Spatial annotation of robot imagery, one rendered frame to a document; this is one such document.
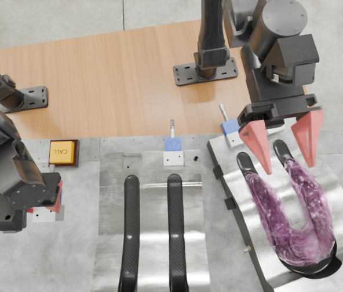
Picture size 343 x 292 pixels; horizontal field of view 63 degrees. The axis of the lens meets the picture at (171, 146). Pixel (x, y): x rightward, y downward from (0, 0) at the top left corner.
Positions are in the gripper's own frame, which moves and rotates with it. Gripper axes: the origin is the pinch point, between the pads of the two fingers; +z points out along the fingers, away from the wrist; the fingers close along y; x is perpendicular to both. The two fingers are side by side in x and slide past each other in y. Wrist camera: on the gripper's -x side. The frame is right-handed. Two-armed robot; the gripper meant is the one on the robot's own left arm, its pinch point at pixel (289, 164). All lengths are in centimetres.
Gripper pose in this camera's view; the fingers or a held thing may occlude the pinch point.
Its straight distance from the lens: 43.9
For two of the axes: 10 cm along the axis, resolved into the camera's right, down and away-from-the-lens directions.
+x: 0.0, 2.3, 9.7
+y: 9.9, -1.6, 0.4
